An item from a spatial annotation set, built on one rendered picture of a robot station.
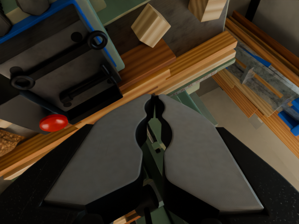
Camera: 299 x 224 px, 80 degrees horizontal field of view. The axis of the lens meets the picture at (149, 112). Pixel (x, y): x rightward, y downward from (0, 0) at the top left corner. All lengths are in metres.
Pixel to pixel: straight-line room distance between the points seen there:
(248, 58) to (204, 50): 0.78
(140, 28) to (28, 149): 0.36
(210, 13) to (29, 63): 0.26
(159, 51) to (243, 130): 2.67
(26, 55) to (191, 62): 0.31
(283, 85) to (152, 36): 0.94
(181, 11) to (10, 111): 0.29
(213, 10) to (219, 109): 2.69
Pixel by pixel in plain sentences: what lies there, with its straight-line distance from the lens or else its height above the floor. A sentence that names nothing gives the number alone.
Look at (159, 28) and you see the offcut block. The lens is 0.30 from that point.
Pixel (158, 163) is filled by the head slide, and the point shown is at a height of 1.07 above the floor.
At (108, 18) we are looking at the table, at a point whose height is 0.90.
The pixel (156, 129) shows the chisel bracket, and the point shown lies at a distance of 0.31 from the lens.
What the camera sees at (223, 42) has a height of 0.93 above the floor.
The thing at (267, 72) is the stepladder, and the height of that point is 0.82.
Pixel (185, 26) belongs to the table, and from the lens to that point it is 0.38.
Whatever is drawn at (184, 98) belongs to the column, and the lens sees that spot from 0.58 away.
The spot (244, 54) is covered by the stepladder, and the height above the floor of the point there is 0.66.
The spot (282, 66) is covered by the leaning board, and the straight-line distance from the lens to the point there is 1.72.
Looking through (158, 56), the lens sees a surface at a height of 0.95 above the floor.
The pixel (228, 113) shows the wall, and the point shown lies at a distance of 2.98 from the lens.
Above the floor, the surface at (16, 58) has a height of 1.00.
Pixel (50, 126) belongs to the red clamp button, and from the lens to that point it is 0.23.
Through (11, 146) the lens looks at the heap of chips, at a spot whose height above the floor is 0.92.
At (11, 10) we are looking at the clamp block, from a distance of 0.22.
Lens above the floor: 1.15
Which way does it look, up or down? 26 degrees down
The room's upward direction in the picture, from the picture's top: 152 degrees clockwise
